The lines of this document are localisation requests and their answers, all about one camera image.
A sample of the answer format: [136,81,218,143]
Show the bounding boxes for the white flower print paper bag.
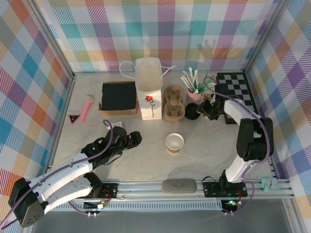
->
[120,57,177,121]

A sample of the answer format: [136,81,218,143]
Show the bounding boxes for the pink metal bucket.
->
[186,87,204,103]

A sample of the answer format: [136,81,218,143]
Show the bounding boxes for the black grey chessboard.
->
[215,72,260,126]

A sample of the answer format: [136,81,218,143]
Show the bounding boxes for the pink toy microphone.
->
[79,94,95,123]

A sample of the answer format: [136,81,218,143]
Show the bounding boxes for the grey oval stone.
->
[161,179,197,194]

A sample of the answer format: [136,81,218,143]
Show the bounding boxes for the small electronics board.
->
[223,199,242,207]
[84,200,108,210]

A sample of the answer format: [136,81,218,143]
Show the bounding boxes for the teal alarm clock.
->
[261,178,279,192]

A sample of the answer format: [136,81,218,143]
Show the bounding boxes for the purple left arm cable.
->
[0,118,115,230]

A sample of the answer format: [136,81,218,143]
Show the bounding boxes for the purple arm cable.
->
[0,118,115,230]
[203,77,275,216]

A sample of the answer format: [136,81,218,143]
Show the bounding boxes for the wide aluminium base rail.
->
[26,180,294,202]

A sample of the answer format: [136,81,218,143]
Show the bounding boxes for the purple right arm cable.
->
[203,77,275,216]

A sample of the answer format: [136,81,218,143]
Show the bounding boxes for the white slotted cable duct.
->
[38,202,224,212]

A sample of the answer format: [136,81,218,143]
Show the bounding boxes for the aluminium side rail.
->
[47,75,76,169]

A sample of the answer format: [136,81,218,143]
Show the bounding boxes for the aluminium frame post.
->
[25,0,76,80]
[244,0,292,73]

